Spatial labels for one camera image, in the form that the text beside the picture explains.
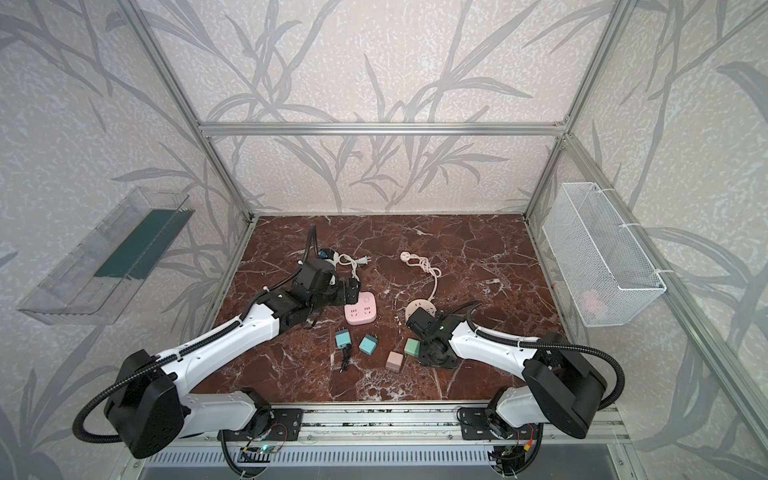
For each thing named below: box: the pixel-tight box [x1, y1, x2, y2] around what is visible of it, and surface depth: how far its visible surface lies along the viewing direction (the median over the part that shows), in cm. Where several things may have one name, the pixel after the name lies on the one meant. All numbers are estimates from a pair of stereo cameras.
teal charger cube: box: [358, 333, 379, 355], surface depth 87 cm
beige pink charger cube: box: [386, 351, 404, 373], surface depth 84 cm
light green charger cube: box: [404, 338, 421, 357], surface depth 86 cm
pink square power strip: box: [344, 291, 377, 325], surface depth 93 cm
